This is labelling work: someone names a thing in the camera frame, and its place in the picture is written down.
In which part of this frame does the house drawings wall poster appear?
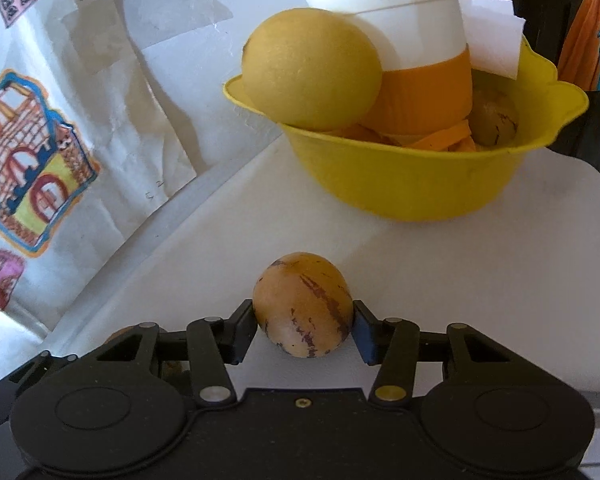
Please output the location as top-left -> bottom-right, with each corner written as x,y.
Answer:
0,0 -> 201,333

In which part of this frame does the white paper napkin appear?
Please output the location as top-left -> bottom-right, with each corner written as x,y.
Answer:
459,0 -> 527,81

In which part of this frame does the white jar with orange band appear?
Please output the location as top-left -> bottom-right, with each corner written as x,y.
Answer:
300,0 -> 475,148

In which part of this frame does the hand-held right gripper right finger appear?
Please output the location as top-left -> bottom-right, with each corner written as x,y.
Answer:
352,300 -> 523,404

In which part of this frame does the yellow purple-striped pepino melon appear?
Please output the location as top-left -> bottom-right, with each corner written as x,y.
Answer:
252,252 -> 355,359

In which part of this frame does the yellow plastic bowl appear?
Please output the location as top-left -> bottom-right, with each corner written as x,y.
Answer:
223,34 -> 590,222

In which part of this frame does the large yellow fruit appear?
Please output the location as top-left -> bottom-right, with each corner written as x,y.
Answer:
241,7 -> 383,131

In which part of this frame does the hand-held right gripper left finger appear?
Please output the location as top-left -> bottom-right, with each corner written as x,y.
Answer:
82,299 -> 259,406

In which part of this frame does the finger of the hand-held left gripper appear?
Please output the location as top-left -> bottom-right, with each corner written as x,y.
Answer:
0,351 -> 80,431

